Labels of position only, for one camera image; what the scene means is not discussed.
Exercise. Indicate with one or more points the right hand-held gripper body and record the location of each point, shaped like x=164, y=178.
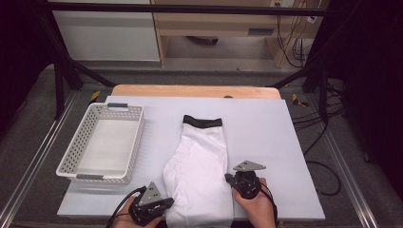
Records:
x=248, y=186

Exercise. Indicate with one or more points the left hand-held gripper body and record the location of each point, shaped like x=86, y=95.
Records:
x=145, y=209

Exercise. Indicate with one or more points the white shorts with black waistband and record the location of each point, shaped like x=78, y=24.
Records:
x=199, y=171

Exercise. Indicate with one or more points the white perforated plastic basket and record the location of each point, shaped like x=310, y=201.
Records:
x=107, y=145

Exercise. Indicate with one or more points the person's left hand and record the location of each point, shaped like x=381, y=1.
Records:
x=123, y=221

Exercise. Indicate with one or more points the person's right hand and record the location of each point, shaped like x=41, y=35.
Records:
x=259, y=212

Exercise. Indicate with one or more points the wooden table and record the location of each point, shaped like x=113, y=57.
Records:
x=190, y=91

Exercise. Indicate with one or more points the yellow black tape marker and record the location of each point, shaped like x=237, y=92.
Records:
x=95, y=96
x=297, y=99

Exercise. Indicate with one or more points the black metal stand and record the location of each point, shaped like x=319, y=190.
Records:
x=322, y=91
x=59, y=91

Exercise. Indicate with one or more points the black object under desk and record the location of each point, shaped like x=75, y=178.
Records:
x=202, y=40

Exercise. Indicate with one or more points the grey label plate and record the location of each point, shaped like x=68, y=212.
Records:
x=260, y=31

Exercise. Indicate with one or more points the light wooden desk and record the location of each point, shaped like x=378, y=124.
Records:
x=215, y=25

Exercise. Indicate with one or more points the black curtain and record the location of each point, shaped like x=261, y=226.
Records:
x=370, y=79
x=19, y=47

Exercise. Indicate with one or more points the black metal crossbar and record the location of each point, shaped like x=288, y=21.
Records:
x=190, y=8

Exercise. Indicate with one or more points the white cabinet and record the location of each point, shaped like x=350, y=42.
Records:
x=107, y=38

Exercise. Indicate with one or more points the aluminium floor rail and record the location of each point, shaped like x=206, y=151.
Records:
x=345, y=164
x=34, y=164

